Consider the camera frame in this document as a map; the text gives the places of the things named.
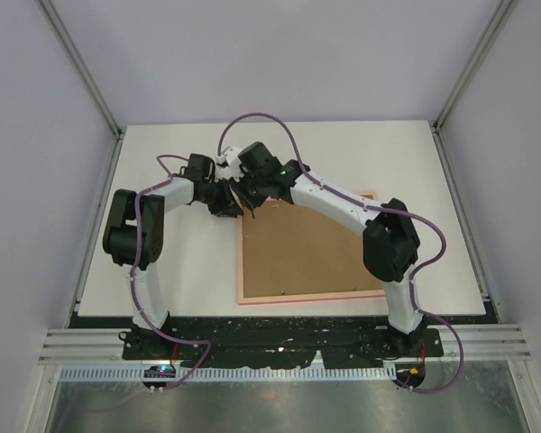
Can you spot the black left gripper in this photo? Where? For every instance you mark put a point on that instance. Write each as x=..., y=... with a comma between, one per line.
x=227, y=207

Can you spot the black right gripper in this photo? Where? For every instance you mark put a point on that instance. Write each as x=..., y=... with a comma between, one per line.
x=247, y=199

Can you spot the pink picture frame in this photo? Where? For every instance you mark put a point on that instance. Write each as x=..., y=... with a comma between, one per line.
x=241, y=257

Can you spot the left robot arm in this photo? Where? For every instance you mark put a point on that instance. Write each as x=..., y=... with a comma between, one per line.
x=134, y=238

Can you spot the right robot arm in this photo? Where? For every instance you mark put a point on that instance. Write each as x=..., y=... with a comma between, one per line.
x=389, y=238

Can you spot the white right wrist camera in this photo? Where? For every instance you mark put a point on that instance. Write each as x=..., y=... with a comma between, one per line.
x=228, y=164

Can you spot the brown frame backing board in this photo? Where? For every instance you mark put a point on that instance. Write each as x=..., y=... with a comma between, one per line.
x=311, y=252

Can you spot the slotted cable duct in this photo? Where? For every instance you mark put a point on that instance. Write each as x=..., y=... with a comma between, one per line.
x=145, y=373

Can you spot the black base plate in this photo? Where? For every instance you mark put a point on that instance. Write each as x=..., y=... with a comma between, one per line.
x=278, y=343

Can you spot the left aluminium frame post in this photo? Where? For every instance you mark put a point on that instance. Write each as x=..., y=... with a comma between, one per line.
x=62, y=34

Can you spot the aluminium frame post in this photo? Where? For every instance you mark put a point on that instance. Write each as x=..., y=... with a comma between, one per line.
x=480, y=50
x=62, y=34

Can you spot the right aluminium frame post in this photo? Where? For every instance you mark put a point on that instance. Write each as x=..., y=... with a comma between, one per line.
x=480, y=50

